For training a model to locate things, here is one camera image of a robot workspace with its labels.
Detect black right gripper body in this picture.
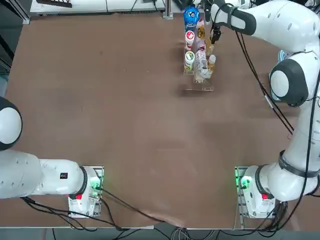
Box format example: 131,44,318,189
211,22,223,36

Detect yellow juice bottle white cap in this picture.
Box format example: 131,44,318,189
207,54,217,75

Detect clear acrylic tiered shelf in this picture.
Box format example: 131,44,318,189
181,14,216,92

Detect large strawberry print snack packet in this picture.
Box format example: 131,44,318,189
194,21,208,51

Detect white cup with red lid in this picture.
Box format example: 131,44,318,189
184,30,196,50

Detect small white mouse print packet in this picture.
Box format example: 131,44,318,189
194,49,212,81

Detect blue snack cup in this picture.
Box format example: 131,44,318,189
183,4,201,29

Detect white cup with green lid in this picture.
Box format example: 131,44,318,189
184,51,196,71

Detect black ridged object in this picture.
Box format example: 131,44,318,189
37,0,73,8

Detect aluminium frame post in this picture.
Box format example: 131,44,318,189
162,0,175,20

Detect black cable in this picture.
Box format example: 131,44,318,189
298,79,320,226
99,187,176,224
234,27,295,134

